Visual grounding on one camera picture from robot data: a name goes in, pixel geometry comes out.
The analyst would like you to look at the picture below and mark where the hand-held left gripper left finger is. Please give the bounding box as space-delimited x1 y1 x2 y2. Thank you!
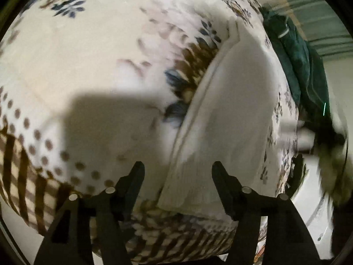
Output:
33 161 145 265

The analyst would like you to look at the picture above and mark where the white garment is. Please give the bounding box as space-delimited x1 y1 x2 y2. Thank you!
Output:
157 17 280 219

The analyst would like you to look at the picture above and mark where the green striped sheet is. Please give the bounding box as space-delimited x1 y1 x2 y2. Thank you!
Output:
287 0 353 58

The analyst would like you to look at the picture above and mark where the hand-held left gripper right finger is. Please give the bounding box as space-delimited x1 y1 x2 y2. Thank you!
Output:
211 161 321 265

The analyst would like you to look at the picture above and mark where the floral printed blanket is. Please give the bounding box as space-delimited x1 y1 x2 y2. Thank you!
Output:
0 0 302 263

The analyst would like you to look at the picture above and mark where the dark green cloth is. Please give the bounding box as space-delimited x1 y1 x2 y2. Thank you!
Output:
261 7 331 116

